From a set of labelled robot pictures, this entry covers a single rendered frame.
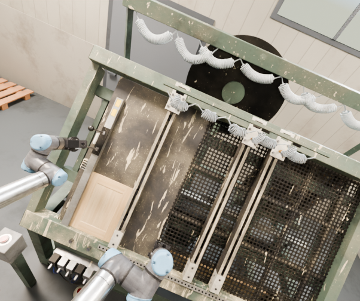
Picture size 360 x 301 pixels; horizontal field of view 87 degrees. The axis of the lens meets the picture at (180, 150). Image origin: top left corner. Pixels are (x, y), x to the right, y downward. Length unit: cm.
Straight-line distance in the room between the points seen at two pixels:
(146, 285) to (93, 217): 85
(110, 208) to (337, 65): 284
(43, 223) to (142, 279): 102
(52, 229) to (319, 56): 310
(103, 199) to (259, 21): 246
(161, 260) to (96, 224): 86
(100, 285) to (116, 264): 7
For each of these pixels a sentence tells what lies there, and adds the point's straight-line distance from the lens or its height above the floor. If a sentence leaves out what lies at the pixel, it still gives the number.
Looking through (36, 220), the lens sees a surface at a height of 88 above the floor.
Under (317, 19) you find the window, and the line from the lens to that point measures 284.
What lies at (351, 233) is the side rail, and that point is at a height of 148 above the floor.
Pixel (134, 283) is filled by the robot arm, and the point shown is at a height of 158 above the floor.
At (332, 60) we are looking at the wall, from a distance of 299.
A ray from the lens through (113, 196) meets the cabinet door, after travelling 144.
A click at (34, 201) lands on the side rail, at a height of 97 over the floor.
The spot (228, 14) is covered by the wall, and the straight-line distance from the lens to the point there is 275.
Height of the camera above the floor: 233
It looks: 39 degrees down
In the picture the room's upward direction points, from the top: 24 degrees clockwise
